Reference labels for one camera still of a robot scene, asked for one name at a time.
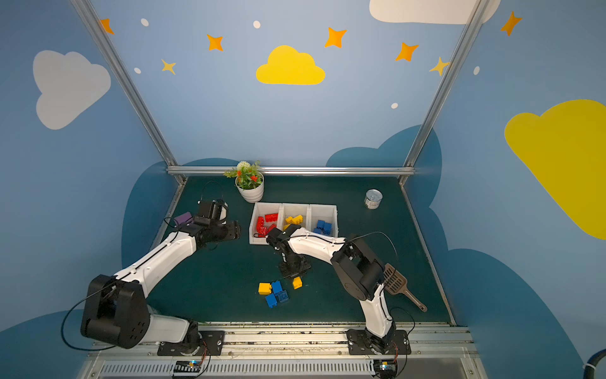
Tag blue textured lego brick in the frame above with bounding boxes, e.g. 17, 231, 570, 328
276, 291, 289, 303

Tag yellow lego brick bottom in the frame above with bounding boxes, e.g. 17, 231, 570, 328
258, 283, 273, 296

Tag blue lego brick bottom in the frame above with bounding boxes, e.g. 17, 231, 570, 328
265, 294, 278, 309

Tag long red lego brick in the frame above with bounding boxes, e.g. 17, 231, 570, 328
264, 213, 279, 223

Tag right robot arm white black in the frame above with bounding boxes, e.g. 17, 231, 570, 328
266, 225, 395, 343

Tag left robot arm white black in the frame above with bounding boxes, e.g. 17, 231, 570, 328
80, 199, 241, 356

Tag purple toy spatula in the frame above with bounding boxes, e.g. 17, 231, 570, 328
173, 212, 193, 227

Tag white middle bin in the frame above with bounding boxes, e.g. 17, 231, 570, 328
277, 203, 311, 230

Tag white bin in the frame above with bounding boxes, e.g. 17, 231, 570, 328
249, 202, 282, 245
310, 204, 339, 237
277, 203, 311, 230

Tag white left bin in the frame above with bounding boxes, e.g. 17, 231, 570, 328
249, 202, 282, 245

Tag potted plant white pot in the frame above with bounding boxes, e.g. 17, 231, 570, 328
223, 161, 264, 203

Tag white right bin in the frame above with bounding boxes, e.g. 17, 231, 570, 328
310, 204, 339, 237

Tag brown slotted spatula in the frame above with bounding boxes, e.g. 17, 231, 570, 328
383, 264, 428, 313

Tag silver tin can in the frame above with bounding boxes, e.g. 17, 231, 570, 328
365, 189, 383, 210

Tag right circuit board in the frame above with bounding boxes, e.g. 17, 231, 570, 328
372, 360, 398, 379

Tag circuit board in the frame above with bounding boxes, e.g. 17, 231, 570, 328
372, 360, 398, 379
171, 360, 203, 378

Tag left circuit board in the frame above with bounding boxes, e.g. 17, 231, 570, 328
171, 360, 203, 378

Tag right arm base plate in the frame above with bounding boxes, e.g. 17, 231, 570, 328
346, 328, 412, 355

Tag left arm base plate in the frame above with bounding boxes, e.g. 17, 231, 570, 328
157, 329, 225, 357

